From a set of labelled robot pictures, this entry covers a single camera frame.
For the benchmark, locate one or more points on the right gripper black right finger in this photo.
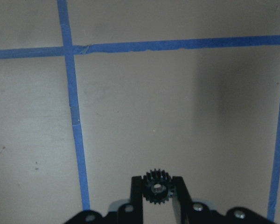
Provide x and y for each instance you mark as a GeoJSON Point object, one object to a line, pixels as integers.
{"type": "Point", "coordinates": [181, 201]}

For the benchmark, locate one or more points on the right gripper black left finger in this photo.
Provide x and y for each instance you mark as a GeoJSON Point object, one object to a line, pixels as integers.
{"type": "Point", "coordinates": [136, 199]}

